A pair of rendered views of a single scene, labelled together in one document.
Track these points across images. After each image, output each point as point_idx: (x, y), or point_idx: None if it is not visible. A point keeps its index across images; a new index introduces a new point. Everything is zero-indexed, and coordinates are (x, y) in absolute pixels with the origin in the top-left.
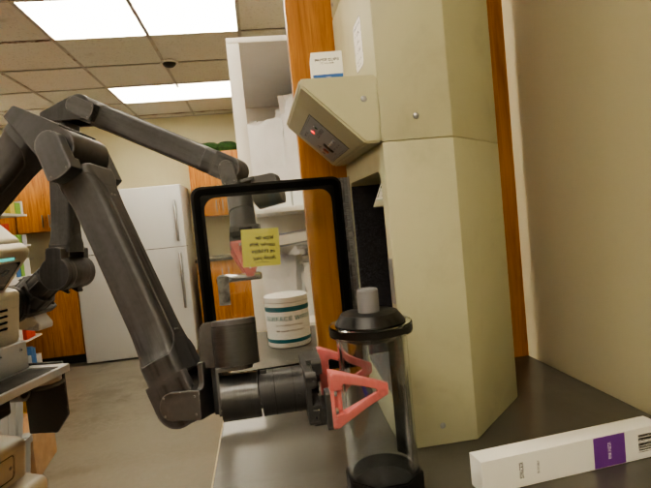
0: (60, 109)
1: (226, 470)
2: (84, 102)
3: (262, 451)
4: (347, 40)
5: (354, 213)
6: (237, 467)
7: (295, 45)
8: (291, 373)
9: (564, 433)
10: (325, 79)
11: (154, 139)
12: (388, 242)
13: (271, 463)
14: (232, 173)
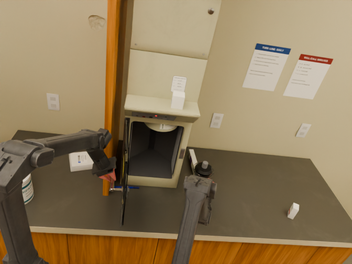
0: (23, 170)
1: (173, 230)
2: (48, 152)
3: (164, 220)
4: (160, 74)
5: (131, 131)
6: (173, 227)
7: (114, 61)
8: None
9: (193, 162)
10: (199, 111)
11: (72, 147)
12: (184, 144)
13: (173, 219)
14: (103, 141)
